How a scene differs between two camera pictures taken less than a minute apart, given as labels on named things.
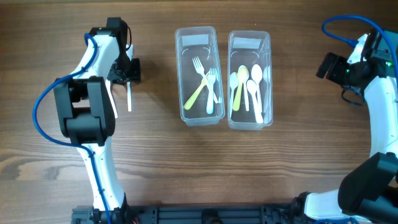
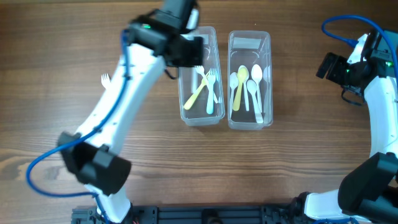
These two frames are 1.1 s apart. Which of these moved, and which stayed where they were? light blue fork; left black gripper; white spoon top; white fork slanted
Moved: left black gripper
Stayed: white fork slanted; light blue fork; white spoon top
